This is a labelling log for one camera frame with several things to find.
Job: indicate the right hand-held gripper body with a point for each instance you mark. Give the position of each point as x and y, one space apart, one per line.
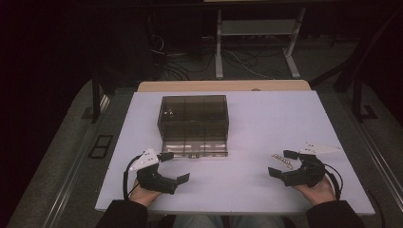
309 172

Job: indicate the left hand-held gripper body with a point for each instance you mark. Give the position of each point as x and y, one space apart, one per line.
151 180

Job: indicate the smoky transparent divided box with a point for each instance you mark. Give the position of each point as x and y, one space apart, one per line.
193 126

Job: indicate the person's left hand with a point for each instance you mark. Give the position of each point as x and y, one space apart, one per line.
143 196

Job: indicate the person's right hand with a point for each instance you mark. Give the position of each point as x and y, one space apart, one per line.
320 193

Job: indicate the small dark metal item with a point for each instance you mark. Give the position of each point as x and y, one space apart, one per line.
169 113

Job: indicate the light wooden table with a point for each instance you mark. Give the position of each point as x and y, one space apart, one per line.
221 85

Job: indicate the black metal stand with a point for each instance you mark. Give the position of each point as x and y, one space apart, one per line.
95 98
358 72

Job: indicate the aluminium rail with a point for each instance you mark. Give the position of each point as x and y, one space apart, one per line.
68 186
377 158

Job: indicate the white metal stand frame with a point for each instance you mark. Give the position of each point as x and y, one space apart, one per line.
256 28

